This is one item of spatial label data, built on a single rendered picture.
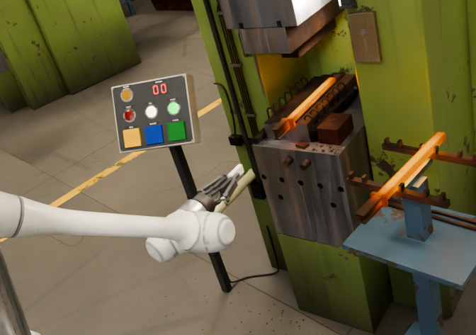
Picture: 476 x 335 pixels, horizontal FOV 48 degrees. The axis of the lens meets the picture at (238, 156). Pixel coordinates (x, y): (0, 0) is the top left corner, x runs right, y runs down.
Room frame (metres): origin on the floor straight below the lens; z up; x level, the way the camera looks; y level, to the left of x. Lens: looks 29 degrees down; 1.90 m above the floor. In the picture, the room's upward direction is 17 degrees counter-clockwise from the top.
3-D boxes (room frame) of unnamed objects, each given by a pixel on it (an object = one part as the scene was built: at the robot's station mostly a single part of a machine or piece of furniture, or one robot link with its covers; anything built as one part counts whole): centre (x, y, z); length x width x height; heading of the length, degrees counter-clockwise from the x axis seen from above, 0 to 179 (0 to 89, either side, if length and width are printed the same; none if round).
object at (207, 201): (1.44, 0.13, 1.00); 0.09 x 0.08 x 0.07; 136
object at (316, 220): (1.94, -0.39, 0.69); 0.56 x 0.38 x 0.45; 136
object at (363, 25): (1.70, -0.52, 1.27); 0.09 x 0.02 x 0.17; 46
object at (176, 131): (2.00, 0.21, 1.01); 0.07 x 0.05 x 0.07; 71
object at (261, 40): (1.97, -0.35, 1.32); 0.42 x 0.20 x 0.10; 136
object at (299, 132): (1.97, -0.35, 0.96); 0.42 x 0.20 x 0.09; 136
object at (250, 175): (2.00, 0.11, 0.62); 0.44 x 0.05 x 0.05; 136
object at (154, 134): (2.03, 0.30, 1.01); 0.07 x 0.05 x 0.07; 71
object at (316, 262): (1.94, -0.39, 0.23); 0.56 x 0.38 x 0.47; 136
